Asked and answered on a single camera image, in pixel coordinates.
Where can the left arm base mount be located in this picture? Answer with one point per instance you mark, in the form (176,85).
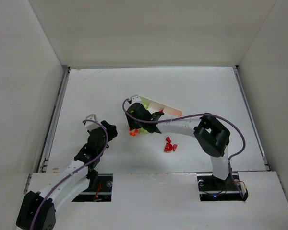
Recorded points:
(99,190)

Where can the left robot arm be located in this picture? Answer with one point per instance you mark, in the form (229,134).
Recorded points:
(40,209)

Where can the green lego plate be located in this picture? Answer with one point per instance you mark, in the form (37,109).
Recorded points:
(142,131)

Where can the metal rail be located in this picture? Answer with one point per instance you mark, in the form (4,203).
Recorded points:
(236,72)
(43,158)

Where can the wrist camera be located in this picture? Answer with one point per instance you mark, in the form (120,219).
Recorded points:
(135,99)
(89,124)

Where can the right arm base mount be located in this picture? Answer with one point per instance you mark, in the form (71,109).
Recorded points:
(214,189)

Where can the right metal rail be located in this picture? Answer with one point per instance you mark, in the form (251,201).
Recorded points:
(236,72)

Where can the white three-compartment tray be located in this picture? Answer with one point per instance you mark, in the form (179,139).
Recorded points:
(156,107)

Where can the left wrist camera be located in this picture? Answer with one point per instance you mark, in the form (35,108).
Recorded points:
(89,124)

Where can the red lego slope piece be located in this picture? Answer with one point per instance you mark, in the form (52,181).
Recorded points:
(168,139)

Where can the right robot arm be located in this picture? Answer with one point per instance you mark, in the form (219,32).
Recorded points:
(212,136)

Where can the red lego arch piece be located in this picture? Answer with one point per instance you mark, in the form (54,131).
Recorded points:
(168,147)

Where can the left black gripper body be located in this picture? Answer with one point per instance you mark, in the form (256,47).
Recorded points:
(108,129)

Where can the left metal rail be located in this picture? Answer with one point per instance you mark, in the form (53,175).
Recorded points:
(43,158)

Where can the small orange lego piece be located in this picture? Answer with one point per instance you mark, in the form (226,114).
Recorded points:
(133,132)

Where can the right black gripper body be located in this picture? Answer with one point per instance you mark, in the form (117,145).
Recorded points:
(133,115)

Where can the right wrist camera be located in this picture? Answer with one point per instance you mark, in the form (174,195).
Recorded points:
(135,99)

